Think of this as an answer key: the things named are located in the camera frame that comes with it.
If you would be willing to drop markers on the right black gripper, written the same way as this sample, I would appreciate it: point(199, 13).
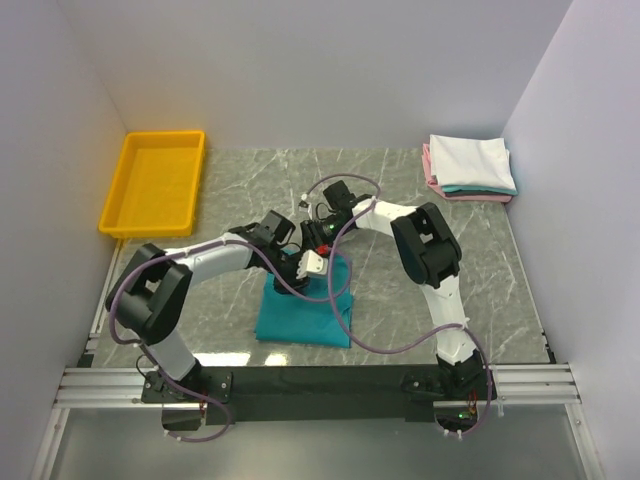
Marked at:
point(308, 235)

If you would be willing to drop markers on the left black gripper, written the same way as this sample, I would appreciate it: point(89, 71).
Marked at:
point(291, 279)

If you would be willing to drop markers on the teal polo t shirt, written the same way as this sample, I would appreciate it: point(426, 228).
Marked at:
point(289, 319)

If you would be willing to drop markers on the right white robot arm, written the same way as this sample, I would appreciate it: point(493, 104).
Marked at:
point(430, 256)

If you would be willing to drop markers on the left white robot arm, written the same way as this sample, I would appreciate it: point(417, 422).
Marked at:
point(146, 303)

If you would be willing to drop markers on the pink folded t shirt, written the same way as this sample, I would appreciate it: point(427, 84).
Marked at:
point(432, 183)

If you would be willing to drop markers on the yellow plastic bin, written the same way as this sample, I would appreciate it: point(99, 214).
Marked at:
point(155, 186)

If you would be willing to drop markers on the white folded t shirt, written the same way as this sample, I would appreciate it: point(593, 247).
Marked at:
point(471, 162)

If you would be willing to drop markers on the black base bar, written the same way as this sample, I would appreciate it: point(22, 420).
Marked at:
point(297, 393)

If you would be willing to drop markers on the teal folded t shirt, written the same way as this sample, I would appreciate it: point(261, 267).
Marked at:
point(458, 191)

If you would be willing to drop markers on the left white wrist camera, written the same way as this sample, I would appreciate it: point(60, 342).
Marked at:
point(311, 264)

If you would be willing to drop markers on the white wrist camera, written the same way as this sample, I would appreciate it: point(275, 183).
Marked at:
point(311, 264)
point(306, 205)

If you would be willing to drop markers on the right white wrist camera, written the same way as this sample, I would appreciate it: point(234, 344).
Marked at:
point(306, 205)

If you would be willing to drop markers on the aluminium frame rail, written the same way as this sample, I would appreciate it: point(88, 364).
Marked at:
point(389, 309)

